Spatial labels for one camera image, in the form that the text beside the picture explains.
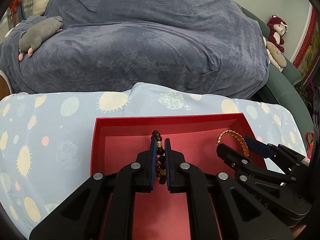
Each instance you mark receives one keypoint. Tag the grey plush mouse toy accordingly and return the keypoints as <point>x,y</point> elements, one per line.
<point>31,39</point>

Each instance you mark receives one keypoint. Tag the red gift bag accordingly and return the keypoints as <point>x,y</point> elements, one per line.
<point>309,137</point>

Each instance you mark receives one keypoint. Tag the teal sofa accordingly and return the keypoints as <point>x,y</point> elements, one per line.
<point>280,95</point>

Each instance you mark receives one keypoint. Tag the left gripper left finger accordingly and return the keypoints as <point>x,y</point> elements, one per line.
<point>103,206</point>

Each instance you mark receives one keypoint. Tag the round wooden white stool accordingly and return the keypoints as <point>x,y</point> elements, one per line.
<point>5,87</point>

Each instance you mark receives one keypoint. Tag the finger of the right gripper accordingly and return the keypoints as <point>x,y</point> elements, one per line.
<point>285,158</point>
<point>237,162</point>

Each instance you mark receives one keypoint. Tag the light blue patterned sheet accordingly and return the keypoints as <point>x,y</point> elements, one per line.
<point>46,138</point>

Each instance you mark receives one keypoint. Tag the blue-grey velvet blanket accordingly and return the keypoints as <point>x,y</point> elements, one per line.
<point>194,46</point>

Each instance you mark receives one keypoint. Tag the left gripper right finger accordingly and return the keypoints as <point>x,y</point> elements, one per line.
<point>218,206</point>

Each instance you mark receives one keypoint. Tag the red bow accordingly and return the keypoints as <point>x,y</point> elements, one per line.
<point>13,10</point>

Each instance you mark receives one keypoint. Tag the beige plush toy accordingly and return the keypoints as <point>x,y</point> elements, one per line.
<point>276,57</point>

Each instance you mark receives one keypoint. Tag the red monkey plush toy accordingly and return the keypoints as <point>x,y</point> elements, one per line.
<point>278,28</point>

